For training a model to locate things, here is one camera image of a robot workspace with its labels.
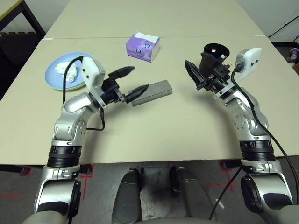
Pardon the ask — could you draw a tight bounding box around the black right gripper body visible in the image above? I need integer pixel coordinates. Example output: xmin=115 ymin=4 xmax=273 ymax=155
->
xmin=196 ymin=65 xmax=236 ymax=96

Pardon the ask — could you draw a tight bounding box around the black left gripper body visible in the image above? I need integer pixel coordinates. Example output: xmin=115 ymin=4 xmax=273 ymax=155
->
xmin=100 ymin=78 xmax=124 ymax=105

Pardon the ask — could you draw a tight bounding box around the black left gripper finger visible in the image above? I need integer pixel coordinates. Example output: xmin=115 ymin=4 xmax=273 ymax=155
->
xmin=123 ymin=84 xmax=150 ymax=103
xmin=107 ymin=66 xmax=135 ymax=80

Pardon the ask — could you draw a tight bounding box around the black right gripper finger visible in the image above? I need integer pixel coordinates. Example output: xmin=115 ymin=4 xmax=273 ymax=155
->
xmin=184 ymin=60 xmax=207 ymax=88

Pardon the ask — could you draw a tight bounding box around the black plastic cup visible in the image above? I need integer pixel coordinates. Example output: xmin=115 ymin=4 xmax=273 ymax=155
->
xmin=200 ymin=43 xmax=231 ymax=77

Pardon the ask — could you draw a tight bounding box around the grey glasses case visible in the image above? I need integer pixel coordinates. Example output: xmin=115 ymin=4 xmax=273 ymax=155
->
xmin=129 ymin=79 xmax=173 ymax=107

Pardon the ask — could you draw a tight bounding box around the white tissue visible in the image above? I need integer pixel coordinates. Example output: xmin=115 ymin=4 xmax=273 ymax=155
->
xmin=55 ymin=62 xmax=78 ymax=83

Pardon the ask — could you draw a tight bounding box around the blue plastic plate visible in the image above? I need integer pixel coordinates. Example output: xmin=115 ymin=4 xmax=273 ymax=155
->
xmin=44 ymin=52 xmax=94 ymax=91

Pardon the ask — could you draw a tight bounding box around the purple tissue pack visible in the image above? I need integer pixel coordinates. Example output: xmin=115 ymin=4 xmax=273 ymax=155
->
xmin=126 ymin=29 xmax=161 ymax=63

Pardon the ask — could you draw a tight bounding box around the green plastic plate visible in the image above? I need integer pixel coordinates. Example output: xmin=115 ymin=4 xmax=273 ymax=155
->
xmin=52 ymin=80 xmax=87 ymax=91

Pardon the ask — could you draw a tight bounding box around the black table base bar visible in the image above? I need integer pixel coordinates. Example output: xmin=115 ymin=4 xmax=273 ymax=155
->
xmin=0 ymin=164 xmax=94 ymax=176
xmin=221 ymin=160 xmax=243 ymax=170

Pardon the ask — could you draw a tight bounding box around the black tripod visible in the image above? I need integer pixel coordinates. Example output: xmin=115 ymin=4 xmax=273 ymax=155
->
xmin=268 ymin=17 xmax=299 ymax=39

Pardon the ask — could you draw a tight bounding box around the grey robot left leg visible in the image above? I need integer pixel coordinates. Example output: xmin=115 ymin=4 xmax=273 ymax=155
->
xmin=113 ymin=169 xmax=143 ymax=224

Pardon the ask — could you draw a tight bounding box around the grey robot leg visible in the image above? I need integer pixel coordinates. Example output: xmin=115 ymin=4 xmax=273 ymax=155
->
xmin=170 ymin=166 xmax=218 ymax=224
xmin=113 ymin=169 xmax=143 ymax=224

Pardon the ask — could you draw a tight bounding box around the grey robot right leg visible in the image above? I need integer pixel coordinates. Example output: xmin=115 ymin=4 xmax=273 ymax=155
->
xmin=170 ymin=166 xmax=218 ymax=224

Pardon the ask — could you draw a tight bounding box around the black framed side table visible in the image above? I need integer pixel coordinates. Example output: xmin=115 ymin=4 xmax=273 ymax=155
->
xmin=0 ymin=0 xmax=46 ymax=38

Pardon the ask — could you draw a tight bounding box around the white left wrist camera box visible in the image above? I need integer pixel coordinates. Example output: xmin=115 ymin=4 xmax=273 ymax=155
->
xmin=81 ymin=57 xmax=107 ymax=108

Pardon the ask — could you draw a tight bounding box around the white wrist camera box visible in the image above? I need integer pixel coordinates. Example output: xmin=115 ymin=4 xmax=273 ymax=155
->
xmin=81 ymin=57 xmax=107 ymax=108
xmin=235 ymin=47 xmax=262 ymax=82

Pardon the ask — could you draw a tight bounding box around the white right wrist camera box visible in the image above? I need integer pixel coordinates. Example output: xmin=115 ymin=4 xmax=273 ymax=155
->
xmin=235 ymin=47 xmax=262 ymax=82

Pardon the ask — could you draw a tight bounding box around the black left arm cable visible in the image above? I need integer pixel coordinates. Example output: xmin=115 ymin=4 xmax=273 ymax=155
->
xmin=62 ymin=56 xmax=105 ymax=132

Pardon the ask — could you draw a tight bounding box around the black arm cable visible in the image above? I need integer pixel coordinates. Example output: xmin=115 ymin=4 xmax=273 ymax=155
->
xmin=62 ymin=56 xmax=105 ymax=132
xmin=209 ymin=63 xmax=299 ymax=221

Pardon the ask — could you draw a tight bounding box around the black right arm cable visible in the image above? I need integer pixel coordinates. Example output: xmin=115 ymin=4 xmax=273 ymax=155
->
xmin=209 ymin=63 xmax=299 ymax=221

